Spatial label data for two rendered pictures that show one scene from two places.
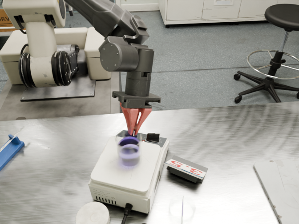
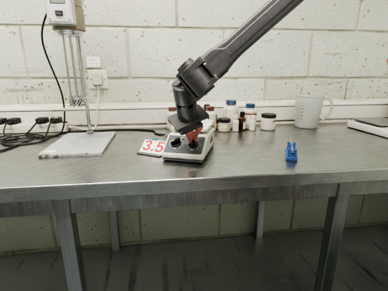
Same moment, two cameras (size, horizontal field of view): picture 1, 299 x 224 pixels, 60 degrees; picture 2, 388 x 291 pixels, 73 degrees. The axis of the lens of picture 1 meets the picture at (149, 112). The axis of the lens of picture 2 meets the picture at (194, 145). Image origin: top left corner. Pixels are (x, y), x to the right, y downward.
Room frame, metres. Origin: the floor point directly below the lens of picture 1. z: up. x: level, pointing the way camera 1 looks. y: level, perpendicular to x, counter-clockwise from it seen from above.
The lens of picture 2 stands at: (1.20, 0.03, 1.02)
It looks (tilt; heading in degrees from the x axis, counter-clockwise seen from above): 16 degrees down; 178
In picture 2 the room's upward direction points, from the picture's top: straight up
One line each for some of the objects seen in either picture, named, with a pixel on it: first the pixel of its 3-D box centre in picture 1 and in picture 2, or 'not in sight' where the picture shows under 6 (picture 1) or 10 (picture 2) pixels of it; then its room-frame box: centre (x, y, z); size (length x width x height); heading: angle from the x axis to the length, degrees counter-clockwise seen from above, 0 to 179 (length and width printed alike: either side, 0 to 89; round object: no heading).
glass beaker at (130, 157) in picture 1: (130, 146); not in sight; (0.33, 0.04, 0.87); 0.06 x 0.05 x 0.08; 131
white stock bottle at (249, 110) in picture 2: not in sight; (249, 115); (-0.01, 0.32, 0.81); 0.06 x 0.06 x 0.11
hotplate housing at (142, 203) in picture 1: (131, 164); (190, 140); (0.35, 0.04, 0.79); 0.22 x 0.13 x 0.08; 165
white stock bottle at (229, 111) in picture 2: not in sight; (230, 114); (-0.02, 0.23, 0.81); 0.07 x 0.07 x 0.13
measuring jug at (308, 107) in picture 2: not in sight; (310, 111); (-0.02, 0.61, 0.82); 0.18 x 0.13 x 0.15; 44
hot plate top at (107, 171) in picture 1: (127, 162); (192, 126); (0.33, 0.05, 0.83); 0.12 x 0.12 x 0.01; 75
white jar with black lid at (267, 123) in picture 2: not in sight; (268, 121); (0.02, 0.40, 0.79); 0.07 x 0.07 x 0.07
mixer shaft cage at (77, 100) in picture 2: not in sight; (74, 70); (0.23, -0.37, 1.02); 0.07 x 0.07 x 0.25
